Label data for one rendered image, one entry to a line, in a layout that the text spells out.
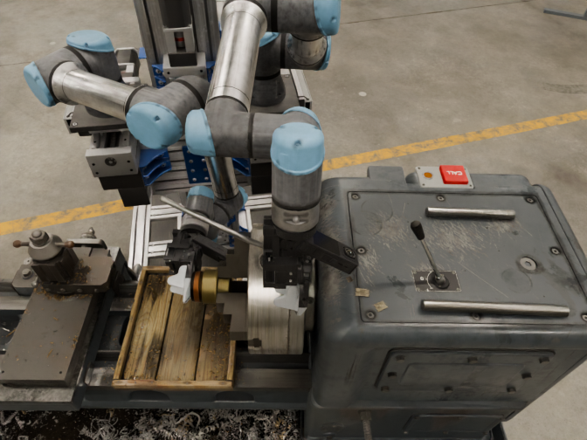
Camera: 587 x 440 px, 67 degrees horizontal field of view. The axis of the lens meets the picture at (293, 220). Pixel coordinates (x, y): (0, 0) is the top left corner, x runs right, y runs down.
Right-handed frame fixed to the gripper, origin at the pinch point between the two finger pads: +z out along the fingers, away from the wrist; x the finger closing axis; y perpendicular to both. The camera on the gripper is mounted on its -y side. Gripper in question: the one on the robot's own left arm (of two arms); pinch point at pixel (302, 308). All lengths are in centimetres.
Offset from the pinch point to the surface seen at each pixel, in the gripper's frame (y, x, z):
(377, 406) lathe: -20.9, -6.8, 42.0
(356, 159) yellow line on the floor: -46, -214, 79
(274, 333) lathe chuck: 5.4, -6.5, 14.6
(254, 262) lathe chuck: 10.0, -15.2, 1.9
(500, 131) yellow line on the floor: -155, -247, 70
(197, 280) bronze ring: 24.0, -20.6, 12.5
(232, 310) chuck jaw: 15.2, -14.0, 15.4
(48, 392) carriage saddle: 60, -6, 36
